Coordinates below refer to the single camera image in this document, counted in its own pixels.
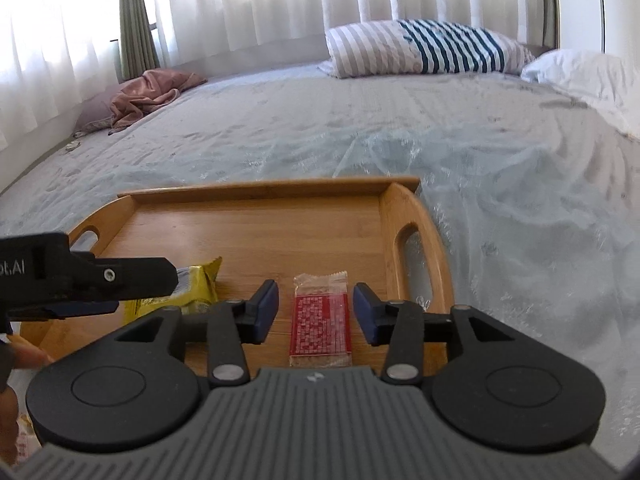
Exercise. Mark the person's left hand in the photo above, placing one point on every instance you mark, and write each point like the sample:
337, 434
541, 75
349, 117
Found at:
31, 358

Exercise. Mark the purple pillow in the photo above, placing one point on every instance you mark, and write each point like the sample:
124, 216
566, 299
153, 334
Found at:
95, 115

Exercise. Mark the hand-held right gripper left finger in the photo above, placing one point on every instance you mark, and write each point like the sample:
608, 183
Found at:
265, 310

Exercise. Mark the grey-green curtain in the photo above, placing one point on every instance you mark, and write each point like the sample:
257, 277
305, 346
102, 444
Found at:
136, 20

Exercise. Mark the light blue bedspread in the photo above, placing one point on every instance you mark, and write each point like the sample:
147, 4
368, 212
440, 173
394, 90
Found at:
350, 125

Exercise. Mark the small object on bedspread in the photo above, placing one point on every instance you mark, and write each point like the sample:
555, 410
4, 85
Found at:
71, 147

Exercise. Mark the wooden tray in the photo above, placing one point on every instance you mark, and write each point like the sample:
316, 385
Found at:
300, 230

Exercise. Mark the white pillow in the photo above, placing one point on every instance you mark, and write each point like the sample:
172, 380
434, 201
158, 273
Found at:
580, 75

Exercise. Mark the pink white snack packet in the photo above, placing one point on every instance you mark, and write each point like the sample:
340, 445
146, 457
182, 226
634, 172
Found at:
25, 440

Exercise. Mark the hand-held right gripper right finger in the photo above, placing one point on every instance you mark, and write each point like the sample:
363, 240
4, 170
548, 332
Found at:
366, 315

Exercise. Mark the striped pillow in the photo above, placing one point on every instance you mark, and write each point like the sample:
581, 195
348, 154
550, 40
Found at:
380, 50

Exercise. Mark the yellow snack packet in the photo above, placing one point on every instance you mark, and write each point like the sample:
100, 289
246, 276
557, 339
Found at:
197, 285

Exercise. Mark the pink cloth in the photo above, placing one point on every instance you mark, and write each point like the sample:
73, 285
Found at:
145, 95

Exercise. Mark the red label clear snack packet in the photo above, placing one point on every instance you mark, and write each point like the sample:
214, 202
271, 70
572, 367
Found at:
320, 325

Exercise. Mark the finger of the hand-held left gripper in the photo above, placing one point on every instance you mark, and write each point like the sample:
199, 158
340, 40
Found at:
130, 277
65, 310

